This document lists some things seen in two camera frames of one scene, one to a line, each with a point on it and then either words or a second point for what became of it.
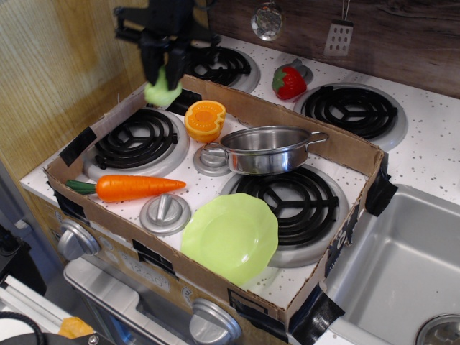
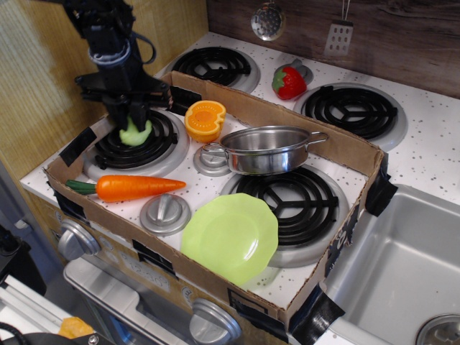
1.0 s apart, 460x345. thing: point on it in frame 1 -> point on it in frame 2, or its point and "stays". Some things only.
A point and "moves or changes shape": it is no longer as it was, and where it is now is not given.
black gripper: x=164 y=20 -> x=121 y=85
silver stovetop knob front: x=164 y=215 stays
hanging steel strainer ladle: x=267 y=21 stays
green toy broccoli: x=159 y=94 moves or changes shape
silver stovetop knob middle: x=212 y=159 stays
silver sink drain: x=442 y=329 stays
